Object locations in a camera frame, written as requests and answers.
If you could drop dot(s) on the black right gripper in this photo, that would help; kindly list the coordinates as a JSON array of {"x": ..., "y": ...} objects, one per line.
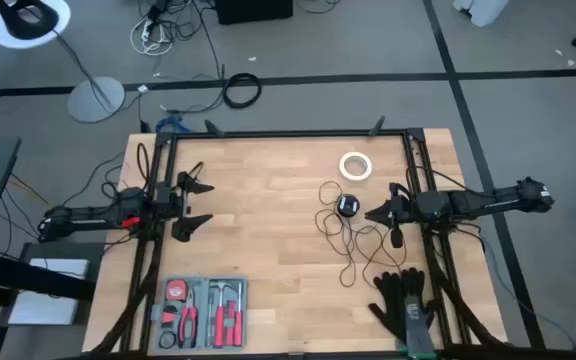
[{"x": 405, "y": 210}]

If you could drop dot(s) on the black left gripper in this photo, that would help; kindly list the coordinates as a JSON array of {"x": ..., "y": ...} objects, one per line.
[{"x": 168, "y": 200}]

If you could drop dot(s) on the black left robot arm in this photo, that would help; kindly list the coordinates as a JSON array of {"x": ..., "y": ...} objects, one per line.
[{"x": 93, "y": 217}]

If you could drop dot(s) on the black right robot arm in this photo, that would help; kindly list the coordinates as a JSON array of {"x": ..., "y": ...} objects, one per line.
[{"x": 473, "y": 202}]

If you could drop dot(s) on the white tape roll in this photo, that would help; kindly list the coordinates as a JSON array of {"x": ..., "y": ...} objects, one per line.
[{"x": 341, "y": 166}]

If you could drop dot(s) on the black work glove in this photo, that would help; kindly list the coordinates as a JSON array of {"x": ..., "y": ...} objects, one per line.
[{"x": 390, "y": 300}]

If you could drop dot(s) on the red tape measure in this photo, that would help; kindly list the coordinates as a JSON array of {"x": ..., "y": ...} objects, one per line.
[{"x": 175, "y": 291}]

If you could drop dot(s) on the grey tool kit case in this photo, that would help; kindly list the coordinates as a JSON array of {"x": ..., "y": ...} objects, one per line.
[{"x": 203, "y": 310}]

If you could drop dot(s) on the black glove grey cuff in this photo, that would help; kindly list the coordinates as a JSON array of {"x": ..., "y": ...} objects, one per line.
[{"x": 418, "y": 325}]

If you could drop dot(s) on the small black tape roll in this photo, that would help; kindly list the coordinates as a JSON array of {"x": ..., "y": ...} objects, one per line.
[{"x": 167, "y": 333}]

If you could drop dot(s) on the white floor lamp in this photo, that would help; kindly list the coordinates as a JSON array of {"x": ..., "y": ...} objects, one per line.
[{"x": 95, "y": 100}]

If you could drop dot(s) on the white flat box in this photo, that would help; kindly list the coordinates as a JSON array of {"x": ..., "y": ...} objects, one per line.
[{"x": 43, "y": 300}]

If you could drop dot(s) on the black metal stand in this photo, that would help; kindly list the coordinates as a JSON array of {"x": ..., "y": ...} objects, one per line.
[{"x": 28, "y": 277}]

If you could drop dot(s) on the white power strip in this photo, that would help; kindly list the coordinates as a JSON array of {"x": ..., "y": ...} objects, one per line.
[{"x": 146, "y": 31}]

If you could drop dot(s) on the black box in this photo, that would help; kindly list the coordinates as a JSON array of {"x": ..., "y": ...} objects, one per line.
[{"x": 253, "y": 10}]

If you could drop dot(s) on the white trash bin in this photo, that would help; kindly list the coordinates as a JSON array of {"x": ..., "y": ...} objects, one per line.
[{"x": 480, "y": 10}]

